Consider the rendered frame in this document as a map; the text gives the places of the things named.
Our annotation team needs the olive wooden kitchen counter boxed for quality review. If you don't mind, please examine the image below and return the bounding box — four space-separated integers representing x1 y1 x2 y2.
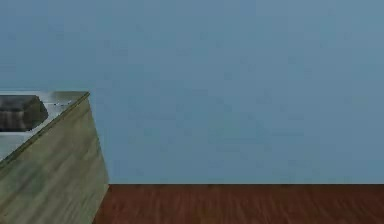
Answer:
0 90 110 224

